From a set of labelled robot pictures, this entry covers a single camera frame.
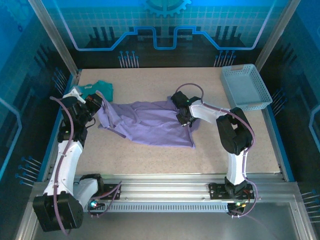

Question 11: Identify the purple t-shirt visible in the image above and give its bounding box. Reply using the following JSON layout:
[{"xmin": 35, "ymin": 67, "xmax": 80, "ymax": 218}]
[{"xmin": 97, "ymin": 91, "xmax": 201, "ymax": 150}]

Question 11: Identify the teal folded t-shirt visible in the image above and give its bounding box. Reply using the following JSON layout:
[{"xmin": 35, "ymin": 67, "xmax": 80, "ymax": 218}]
[{"xmin": 72, "ymin": 79, "xmax": 115, "ymax": 103}]

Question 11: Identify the blue table edge strip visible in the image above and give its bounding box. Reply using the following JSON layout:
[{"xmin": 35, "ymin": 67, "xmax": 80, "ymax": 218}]
[
  {"xmin": 37, "ymin": 73, "xmax": 76, "ymax": 182},
  {"xmin": 264, "ymin": 107, "xmax": 296, "ymax": 182}
]

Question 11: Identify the grey perforated plastic basket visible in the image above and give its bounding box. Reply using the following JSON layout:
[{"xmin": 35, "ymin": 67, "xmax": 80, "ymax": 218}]
[{"xmin": 219, "ymin": 63, "xmax": 273, "ymax": 113}]

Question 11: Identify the small LED circuit board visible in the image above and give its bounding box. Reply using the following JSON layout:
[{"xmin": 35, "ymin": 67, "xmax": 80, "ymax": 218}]
[
  {"xmin": 87, "ymin": 200, "xmax": 106, "ymax": 210},
  {"xmin": 227, "ymin": 201, "xmax": 247, "ymax": 209}
]

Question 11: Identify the grey metal lower panel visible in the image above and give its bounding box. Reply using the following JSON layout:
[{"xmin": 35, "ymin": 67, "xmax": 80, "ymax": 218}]
[{"xmin": 14, "ymin": 199, "xmax": 315, "ymax": 240}]

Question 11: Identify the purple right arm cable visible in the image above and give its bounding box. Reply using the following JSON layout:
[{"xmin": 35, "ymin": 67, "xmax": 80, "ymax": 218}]
[{"xmin": 176, "ymin": 82, "xmax": 258, "ymax": 219}]

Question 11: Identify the aluminium frame post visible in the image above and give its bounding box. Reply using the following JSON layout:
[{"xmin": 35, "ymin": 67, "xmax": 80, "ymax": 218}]
[
  {"xmin": 26, "ymin": 0, "xmax": 83, "ymax": 77},
  {"xmin": 254, "ymin": 0, "xmax": 301, "ymax": 73}
]

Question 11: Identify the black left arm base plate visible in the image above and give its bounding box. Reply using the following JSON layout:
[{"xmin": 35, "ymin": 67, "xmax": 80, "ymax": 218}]
[{"xmin": 99, "ymin": 183, "xmax": 123, "ymax": 201}]

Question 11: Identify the aluminium mounting rail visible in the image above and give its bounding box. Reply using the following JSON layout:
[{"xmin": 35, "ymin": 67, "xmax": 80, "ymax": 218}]
[{"xmin": 32, "ymin": 173, "xmax": 300, "ymax": 203}]

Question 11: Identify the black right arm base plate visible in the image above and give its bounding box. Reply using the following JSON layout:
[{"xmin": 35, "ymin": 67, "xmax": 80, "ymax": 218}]
[{"xmin": 208, "ymin": 182, "xmax": 256, "ymax": 201}]

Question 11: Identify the grey slotted cable duct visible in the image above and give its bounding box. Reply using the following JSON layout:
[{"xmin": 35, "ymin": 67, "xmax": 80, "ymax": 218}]
[{"xmin": 83, "ymin": 201, "xmax": 230, "ymax": 213}]

